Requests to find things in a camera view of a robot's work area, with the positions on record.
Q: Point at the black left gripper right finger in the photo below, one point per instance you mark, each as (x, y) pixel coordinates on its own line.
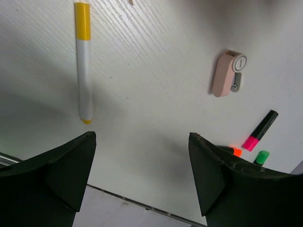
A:
(233, 192)

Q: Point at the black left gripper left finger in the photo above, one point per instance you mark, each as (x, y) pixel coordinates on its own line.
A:
(47, 190)

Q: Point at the black orange highlighter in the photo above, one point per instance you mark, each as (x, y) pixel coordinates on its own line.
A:
(233, 150)

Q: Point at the black green highlighter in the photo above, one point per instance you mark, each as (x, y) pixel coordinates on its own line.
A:
(261, 158)

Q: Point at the black pink highlighter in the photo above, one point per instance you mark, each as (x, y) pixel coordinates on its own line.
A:
(255, 137)

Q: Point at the yellow capped white marker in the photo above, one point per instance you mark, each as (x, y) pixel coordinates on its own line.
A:
(83, 48)

